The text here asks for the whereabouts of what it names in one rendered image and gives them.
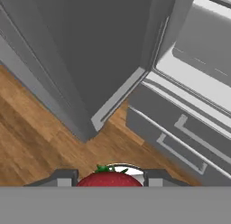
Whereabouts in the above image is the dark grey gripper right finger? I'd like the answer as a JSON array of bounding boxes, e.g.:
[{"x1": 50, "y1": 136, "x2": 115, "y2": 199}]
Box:
[{"x1": 143, "y1": 168, "x2": 193, "y2": 187}]

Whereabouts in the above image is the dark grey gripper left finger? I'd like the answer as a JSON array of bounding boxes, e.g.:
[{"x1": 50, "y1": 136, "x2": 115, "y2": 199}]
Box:
[{"x1": 26, "y1": 168, "x2": 79, "y2": 187}]

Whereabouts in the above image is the red strawberry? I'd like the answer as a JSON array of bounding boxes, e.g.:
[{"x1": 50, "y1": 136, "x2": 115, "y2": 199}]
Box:
[{"x1": 76, "y1": 163, "x2": 143, "y2": 187}]

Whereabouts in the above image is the grey fridge drawer front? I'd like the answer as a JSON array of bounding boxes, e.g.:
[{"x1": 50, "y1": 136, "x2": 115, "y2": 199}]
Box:
[
  {"x1": 125, "y1": 106, "x2": 231, "y2": 187},
  {"x1": 127, "y1": 81, "x2": 231, "y2": 175}
]

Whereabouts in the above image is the grey fridge door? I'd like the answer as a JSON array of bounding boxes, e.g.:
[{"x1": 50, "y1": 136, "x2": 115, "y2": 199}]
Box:
[{"x1": 0, "y1": 0, "x2": 179, "y2": 143}]

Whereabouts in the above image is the grey fridge body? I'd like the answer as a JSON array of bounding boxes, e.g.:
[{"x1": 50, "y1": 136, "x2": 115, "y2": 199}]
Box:
[{"x1": 140, "y1": 0, "x2": 231, "y2": 133}]

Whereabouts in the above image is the white round plate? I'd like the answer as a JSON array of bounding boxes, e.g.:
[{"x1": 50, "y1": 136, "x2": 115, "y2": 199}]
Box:
[{"x1": 106, "y1": 163, "x2": 145, "y2": 178}]

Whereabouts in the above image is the grey drawer handle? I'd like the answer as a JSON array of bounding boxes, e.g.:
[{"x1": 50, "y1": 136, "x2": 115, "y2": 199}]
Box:
[
  {"x1": 173, "y1": 113, "x2": 231, "y2": 165},
  {"x1": 156, "y1": 133, "x2": 208, "y2": 175}
]

